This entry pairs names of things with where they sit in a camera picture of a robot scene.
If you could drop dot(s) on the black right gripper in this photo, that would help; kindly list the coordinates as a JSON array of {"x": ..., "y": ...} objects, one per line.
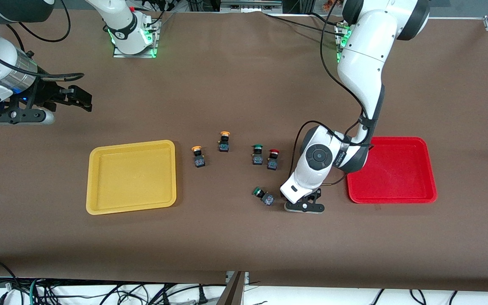
[{"x": 45, "y": 94}]

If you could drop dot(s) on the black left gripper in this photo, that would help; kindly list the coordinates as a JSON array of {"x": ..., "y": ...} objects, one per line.
[{"x": 282, "y": 194}]

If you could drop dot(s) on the red push button switch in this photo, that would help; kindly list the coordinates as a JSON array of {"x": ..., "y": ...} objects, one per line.
[{"x": 272, "y": 163}]

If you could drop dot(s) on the yellow push button switch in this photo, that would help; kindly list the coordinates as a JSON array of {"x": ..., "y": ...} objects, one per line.
[
  {"x": 223, "y": 146},
  {"x": 199, "y": 161}
]

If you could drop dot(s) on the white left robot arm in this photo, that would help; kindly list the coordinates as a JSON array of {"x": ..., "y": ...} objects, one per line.
[{"x": 362, "y": 63}]

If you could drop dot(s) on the red plastic tray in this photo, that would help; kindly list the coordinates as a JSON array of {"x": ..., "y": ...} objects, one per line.
[{"x": 396, "y": 178}]

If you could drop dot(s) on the yellow plastic tray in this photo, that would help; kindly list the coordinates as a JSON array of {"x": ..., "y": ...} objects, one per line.
[{"x": 131, "y": 178}]

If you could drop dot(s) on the orange background object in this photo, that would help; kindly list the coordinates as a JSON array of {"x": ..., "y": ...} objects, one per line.
[{"x": 331, "y": 4}]

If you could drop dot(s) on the green push button switch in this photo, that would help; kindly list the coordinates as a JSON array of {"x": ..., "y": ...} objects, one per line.
[
  {"x": 267, "y": 199},
  {"x": 257, "y": 159}
]

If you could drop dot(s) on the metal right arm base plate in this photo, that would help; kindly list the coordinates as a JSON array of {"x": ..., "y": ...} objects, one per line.
[{"x": 119, "y": 53}]

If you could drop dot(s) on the grey frame post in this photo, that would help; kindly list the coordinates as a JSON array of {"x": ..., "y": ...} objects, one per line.
[{"x": 233, "y": 292}]

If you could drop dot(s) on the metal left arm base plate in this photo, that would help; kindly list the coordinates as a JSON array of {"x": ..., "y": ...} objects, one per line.
[{"x": 338, "y": 53}]

